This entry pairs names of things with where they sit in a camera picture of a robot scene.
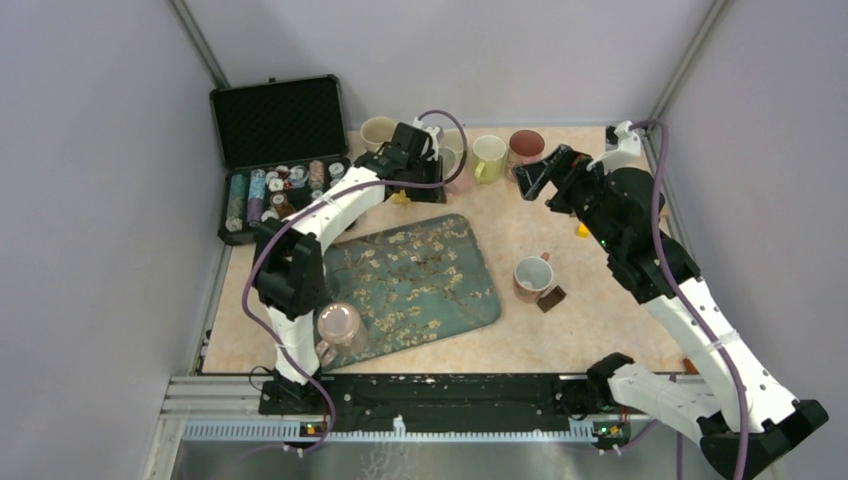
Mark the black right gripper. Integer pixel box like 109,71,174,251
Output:
512,144,623,254

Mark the light green mug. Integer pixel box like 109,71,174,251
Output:
440,129,465,160

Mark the yellow upside-down mug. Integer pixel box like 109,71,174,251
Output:
389,190,412,205

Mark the red-bottomed glass mug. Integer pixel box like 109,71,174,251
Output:
505,129,545,183

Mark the lime green faceted mug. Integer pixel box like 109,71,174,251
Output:
472,135,507,184

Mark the cream patterned mug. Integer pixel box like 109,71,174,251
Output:
359,116,398,152

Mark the terracotta upside-down mug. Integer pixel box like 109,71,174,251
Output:
513,252,554,303

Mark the light pink glass mug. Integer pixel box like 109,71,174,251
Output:
315,302,369,367

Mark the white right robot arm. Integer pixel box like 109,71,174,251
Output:
514,145,829,479

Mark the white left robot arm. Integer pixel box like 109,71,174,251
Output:
248,120,444,414

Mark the dark brown wooden block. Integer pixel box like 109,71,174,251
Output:
536,286,567,313

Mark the teal floral serving tray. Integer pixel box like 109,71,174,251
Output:
324,214,502,369

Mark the black poker chip case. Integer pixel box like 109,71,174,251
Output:
209,75,351,246

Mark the orange-brown wooden block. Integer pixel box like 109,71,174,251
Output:
682,358,698,375

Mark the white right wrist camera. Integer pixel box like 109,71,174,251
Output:
586,121,642,173

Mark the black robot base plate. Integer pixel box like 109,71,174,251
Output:
258,373,636,433

